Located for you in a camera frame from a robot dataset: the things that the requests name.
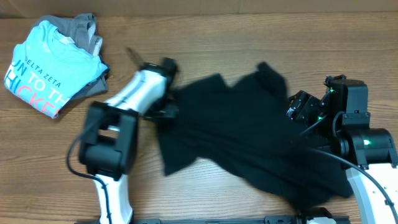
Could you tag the black t-shirt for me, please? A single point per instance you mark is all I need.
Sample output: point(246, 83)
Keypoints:
point(245, 130)

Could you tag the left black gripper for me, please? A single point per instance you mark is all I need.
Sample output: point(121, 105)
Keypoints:
point(173, 113)

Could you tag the light blue printed t-shirt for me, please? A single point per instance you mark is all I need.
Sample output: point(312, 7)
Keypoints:
point(48, 69)

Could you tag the grey folded t-shirt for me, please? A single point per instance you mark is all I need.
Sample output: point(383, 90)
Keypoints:
point(82, 30)

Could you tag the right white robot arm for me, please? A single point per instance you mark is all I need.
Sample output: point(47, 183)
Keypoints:
point(338, 125)

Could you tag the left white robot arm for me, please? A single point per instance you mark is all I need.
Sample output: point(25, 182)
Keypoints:
point(108, 144)

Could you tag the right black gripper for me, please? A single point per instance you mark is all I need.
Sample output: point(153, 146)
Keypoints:
point(301, 105)

